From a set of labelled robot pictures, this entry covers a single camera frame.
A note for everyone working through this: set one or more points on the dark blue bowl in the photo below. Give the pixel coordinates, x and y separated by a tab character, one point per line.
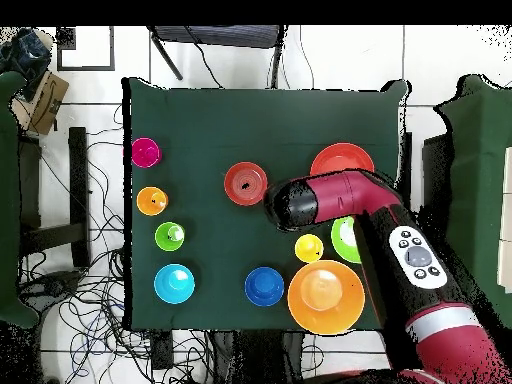
264	286

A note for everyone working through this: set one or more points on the large shallow orange bowl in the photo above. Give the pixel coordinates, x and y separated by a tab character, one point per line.
342	158

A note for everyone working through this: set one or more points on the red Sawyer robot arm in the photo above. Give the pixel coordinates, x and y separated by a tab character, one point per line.
340	196

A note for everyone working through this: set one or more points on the large yellow bowl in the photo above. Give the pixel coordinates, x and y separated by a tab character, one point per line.
326	298

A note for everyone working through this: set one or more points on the cardboard box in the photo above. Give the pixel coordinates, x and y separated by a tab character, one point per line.
48	104

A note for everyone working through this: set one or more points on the white board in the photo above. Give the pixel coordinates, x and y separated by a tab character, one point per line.
506	220

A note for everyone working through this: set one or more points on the dark green tablecloth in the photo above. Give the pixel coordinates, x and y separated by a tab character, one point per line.
240	120

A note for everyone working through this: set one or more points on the pink cup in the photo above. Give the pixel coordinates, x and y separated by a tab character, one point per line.
146	152

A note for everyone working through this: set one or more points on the grey base foot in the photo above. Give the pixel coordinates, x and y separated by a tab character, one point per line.
54	284

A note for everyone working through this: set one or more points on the green cup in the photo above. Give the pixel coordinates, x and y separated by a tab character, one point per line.
169	236

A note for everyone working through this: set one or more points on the black table stand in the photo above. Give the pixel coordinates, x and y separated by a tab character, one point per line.
436	168
78	180

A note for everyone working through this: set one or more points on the green bowl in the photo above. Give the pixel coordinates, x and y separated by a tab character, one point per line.
344	240

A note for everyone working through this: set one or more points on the dark blue bag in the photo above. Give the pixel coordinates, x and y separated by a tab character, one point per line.
26	54

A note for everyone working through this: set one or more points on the black floor box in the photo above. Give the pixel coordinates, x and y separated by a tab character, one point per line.
162	350

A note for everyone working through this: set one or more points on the light blue bowl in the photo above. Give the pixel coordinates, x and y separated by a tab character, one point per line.
174	284

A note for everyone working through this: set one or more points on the small orange bowl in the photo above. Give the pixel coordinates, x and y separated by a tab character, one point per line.
240	176

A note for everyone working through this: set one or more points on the orange cup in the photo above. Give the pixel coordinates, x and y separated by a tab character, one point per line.
152	201

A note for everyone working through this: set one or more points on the black square frame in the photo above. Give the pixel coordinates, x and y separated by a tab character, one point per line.
112	48

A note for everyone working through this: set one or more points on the green covered side table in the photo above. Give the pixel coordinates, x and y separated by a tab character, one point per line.
8	200
476	160

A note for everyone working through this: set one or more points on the yellow cup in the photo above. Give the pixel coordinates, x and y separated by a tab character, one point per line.
308	248

